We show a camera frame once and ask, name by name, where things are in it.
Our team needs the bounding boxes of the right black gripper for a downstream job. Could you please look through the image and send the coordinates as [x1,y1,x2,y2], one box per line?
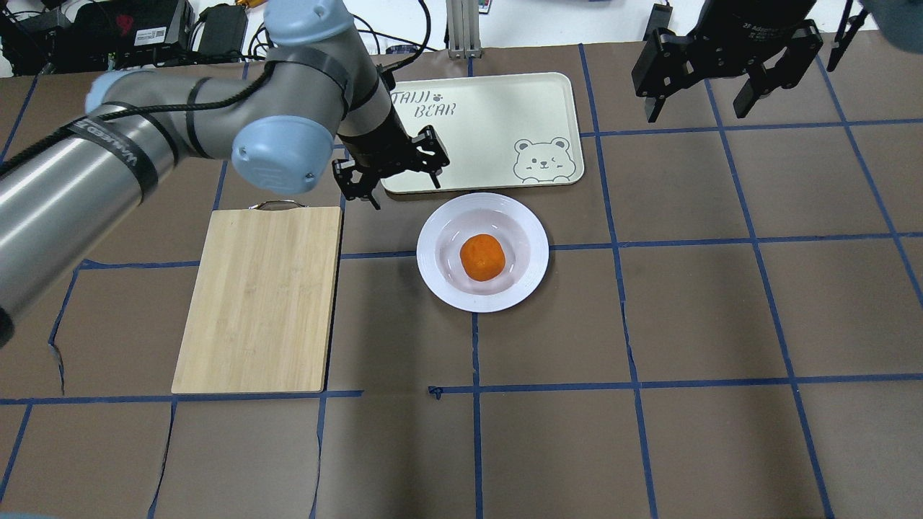
[632,1,822,124]

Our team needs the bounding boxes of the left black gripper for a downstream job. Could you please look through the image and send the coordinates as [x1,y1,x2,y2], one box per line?
[333,127,451,210]

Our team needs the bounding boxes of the white round plate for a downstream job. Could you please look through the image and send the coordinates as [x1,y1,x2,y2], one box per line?
[415,193,549,313]

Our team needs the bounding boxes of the orange fruit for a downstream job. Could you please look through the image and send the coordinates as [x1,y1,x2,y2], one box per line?
[459,234,505,282]

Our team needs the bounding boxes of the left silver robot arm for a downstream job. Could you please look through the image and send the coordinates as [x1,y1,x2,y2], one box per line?
[1,1,450,344]

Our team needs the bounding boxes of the cream bear tray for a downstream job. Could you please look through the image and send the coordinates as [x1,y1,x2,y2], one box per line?
[382,72,586,196]

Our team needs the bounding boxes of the bamboo cutting board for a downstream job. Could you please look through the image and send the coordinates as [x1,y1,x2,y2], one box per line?
[171,206,343,395]

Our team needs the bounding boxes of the black power adapter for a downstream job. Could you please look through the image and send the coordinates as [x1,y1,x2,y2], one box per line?
[195,4,248,58]

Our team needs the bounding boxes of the black computer box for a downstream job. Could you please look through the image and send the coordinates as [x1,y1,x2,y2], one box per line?
[2,1,195,76]

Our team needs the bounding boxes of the aluminium frame post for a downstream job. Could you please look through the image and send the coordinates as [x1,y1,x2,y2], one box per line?
[446,0,482,60]

